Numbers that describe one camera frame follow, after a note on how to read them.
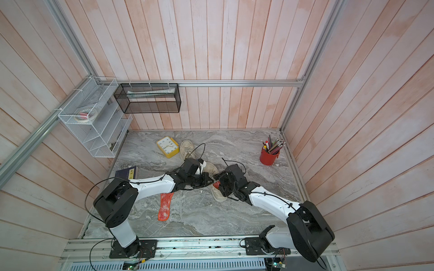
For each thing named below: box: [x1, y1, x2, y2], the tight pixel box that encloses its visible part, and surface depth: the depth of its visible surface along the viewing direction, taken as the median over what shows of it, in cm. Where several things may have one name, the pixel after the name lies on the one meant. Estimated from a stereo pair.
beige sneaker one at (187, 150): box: [179, 140, 198, 161], surface depth 106 cm
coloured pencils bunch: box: [262, 134, 286, 155], surface depth 97 cm
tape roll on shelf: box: [74, 108, 99, 124], surface depth 75 cm
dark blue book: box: [114, 165, 139, 181], surface depth 100 cm
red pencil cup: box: [259, 147, 281, 166], surface depth 101 cm
